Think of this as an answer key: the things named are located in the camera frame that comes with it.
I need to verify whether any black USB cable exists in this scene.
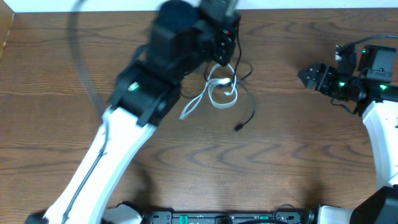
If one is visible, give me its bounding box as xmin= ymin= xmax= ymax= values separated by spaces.
xmin=203 ymin=23 xmax=256 ymax=132

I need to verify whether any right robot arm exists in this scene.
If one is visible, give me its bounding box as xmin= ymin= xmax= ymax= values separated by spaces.
xmin=298 ymin=45 xmax=397 ymax=223

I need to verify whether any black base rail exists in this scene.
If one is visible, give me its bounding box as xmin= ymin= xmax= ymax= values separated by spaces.
xmin=142 ymin=210 xmax=316 ymax=224

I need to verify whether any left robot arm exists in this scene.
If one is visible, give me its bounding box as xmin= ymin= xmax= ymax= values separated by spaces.
xmin=26 ymin=1 xmax=240 ymax=223

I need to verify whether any left camera cable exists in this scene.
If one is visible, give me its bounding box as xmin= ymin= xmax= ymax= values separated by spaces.
xmin=60 ymin=0 xmax=109 ymax=224

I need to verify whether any white USB cable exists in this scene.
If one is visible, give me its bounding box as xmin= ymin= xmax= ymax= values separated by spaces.
xmin=178 ymin=63 xmax=239 ymax=121

